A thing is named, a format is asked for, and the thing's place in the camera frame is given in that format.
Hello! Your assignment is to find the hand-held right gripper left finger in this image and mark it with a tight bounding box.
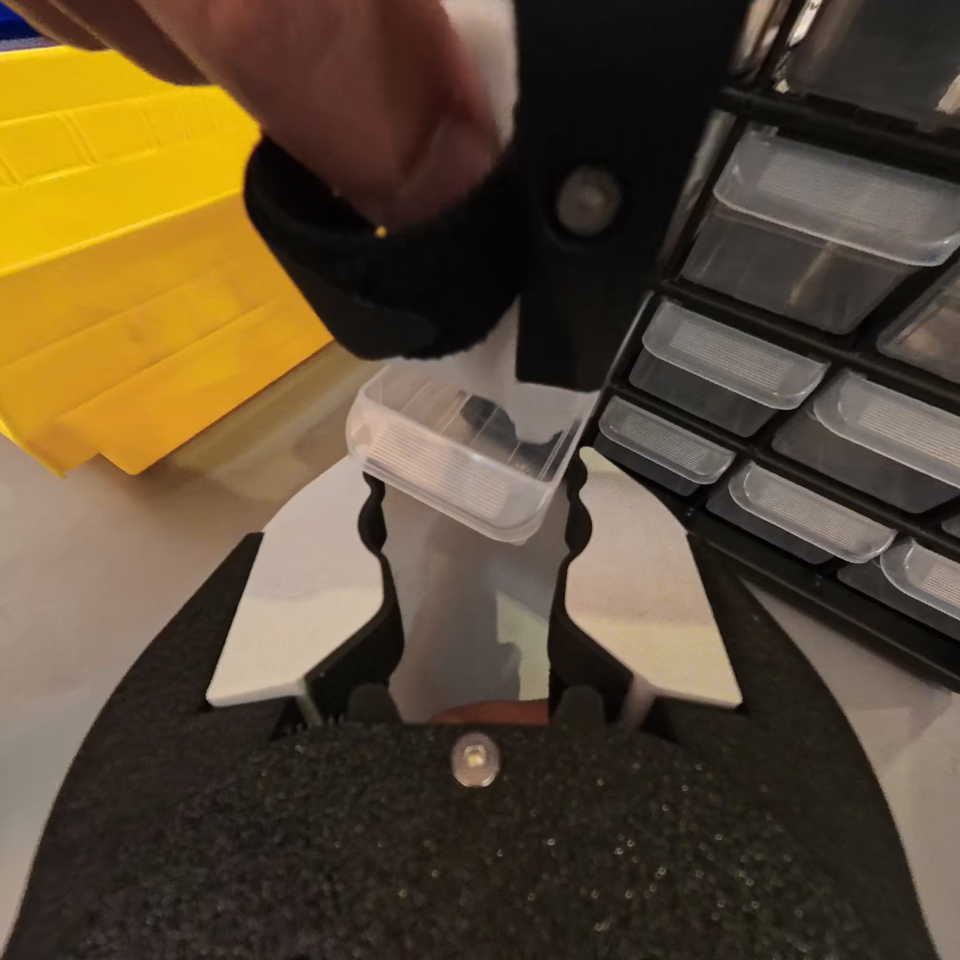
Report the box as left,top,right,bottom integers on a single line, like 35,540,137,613
204,471,408,732

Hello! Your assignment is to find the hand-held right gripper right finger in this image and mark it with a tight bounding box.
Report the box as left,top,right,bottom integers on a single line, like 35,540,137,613
546,447,745,732

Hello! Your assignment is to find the clear plastic drawer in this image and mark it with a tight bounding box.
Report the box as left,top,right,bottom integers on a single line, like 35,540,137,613
345,362,603,546

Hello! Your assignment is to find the black drawer cabinet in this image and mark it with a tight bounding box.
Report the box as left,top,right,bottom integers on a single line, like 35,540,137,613
583,0,960,693

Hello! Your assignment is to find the yellow plastic bin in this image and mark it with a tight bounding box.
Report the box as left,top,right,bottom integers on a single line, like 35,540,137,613
0,45,339,479

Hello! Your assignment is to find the person's left hand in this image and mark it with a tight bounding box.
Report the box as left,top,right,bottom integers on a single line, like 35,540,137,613
11,0,520,235

